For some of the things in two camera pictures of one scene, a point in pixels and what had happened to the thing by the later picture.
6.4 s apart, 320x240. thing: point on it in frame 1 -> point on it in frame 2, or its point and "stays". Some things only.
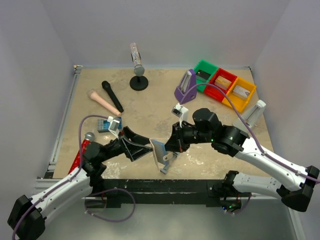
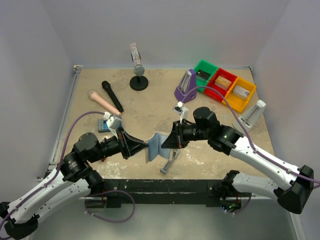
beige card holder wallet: [160, 152] -> [154, 148]
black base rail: [118, 192] stays
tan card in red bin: [222, 82] stays
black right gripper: [177, 142] stays
